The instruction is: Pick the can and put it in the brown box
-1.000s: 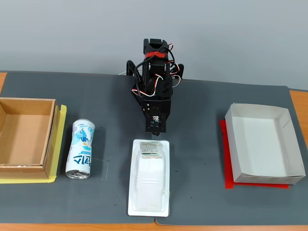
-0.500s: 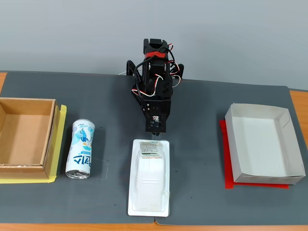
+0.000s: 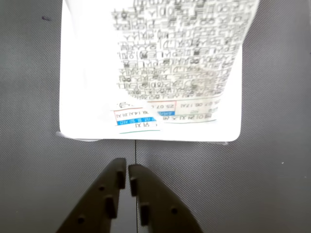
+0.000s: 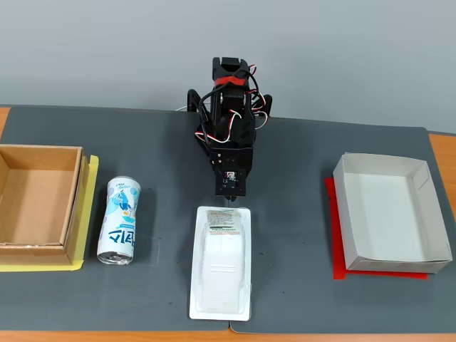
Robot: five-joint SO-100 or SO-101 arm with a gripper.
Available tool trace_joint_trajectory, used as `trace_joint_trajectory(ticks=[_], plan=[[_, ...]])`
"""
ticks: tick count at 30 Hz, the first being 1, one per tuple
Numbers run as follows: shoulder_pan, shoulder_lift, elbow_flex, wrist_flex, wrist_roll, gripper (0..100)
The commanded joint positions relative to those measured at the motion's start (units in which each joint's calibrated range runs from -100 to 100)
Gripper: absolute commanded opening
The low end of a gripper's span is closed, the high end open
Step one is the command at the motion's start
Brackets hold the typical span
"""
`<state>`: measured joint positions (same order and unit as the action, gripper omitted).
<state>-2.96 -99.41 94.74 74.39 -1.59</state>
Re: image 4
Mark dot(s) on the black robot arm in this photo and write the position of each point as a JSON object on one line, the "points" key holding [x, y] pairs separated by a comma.
{"points": [[218, 67]]}

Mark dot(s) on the red tape band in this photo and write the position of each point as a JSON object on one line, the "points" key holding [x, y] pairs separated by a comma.
{"points": [[231, 81]]}

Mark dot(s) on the white plastic tray package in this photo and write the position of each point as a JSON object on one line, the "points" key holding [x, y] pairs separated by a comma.
{"points": [[221, 263]]}

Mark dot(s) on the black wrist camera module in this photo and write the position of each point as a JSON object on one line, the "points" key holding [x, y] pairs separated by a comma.
{"points": [[231, 181]]}

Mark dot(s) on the brown cardboard box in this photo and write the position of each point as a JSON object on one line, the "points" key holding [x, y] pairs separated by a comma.
{"points": [[35, 203]]}

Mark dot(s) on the red paper sheet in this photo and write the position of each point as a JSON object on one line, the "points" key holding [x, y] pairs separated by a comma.
{"points": [[336, 242]]}

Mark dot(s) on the white blue drink can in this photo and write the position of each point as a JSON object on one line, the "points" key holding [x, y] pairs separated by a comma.
{"points": [[119, 221]]}

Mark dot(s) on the yellow paper sheet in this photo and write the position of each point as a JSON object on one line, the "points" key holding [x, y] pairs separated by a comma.
{"points": [[87, 213]]}

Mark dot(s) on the white paper box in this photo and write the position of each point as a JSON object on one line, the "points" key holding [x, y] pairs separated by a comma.
{"points": [[384, 217]]}

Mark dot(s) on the grey table mat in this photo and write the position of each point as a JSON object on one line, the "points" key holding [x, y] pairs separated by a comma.
{"points": [[292, 213], [142, 295]]}

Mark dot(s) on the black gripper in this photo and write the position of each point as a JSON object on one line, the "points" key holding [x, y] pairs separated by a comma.
{"points": [[231, 190]]}

